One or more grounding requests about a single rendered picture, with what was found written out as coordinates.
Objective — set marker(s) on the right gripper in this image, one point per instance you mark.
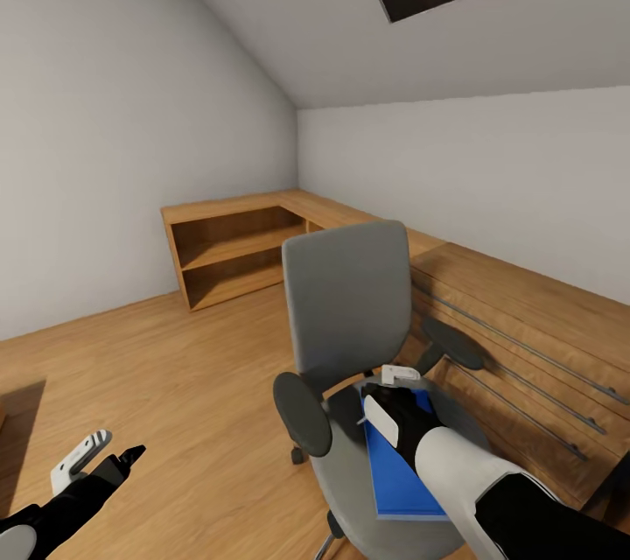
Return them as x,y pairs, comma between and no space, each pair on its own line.
370,387

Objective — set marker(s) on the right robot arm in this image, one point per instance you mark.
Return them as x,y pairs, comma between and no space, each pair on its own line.
502,511

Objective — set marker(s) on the folder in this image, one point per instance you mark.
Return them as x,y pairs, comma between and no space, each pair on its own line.
399,495

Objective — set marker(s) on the swivel chair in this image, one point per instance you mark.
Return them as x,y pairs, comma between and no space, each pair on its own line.
350,310

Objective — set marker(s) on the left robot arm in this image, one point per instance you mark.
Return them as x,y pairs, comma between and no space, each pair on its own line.
35,532

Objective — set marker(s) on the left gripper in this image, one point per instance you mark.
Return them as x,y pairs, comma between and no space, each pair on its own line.
92,492

